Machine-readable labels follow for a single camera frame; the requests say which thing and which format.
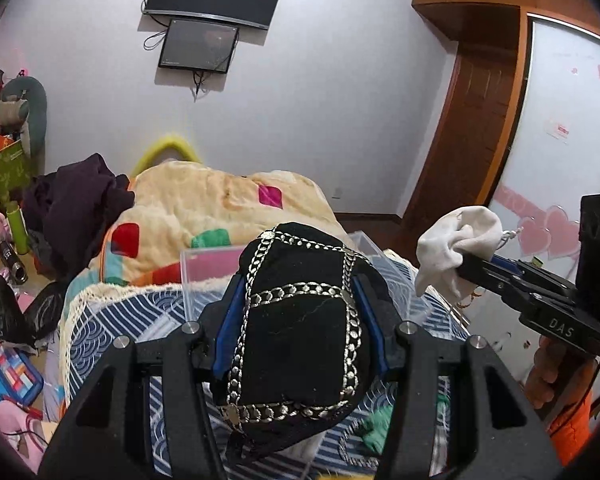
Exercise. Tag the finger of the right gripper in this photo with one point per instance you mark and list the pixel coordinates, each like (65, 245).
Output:
(498, 275)
(531, 273)

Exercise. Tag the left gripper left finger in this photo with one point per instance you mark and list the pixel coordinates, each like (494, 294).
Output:
(105, 433)

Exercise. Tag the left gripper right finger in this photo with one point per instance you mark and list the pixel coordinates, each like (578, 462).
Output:
(494, 432)

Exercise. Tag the white cloth pouch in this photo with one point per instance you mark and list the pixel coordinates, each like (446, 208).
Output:
(440, 251)

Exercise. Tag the black bag with silver chain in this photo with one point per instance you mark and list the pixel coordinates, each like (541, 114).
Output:
(294, 373)

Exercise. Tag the person's right hand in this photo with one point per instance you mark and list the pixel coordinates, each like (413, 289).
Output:
(539, 387)

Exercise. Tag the colourful blue pencil case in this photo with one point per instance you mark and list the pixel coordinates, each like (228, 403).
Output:
(20, 381)

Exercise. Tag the black plastic bag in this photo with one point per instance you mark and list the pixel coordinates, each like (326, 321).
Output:
(27, 328)

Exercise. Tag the white sliding door with hearts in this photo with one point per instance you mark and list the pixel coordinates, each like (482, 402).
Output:
(554, 157)

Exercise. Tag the black cylindrical flashlight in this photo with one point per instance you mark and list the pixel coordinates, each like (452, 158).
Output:
(16, 269)

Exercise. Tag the clear plastic storage box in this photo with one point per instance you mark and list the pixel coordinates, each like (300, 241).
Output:
(291, 266)

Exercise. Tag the blue white patterned tablecloth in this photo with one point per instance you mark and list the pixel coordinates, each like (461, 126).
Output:
(101, 312)

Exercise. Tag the green bottle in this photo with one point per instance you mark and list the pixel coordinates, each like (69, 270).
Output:
(17, 227)

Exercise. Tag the dark purple clothing pile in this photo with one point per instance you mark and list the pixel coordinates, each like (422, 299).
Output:
(68, 212)

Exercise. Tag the beige colourful fleece blanket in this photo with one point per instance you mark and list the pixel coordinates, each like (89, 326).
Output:
(185, 205)

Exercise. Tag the brown wooden wardrobe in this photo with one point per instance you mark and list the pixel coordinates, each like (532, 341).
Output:
(476, 125)

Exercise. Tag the green cardboard box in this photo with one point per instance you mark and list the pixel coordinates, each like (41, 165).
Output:
(15, 170)

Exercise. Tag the grey green plush toy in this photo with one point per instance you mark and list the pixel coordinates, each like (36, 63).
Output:
(23, 110)

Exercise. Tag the small black wall monitor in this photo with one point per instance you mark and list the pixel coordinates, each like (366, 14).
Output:
(198, 45)

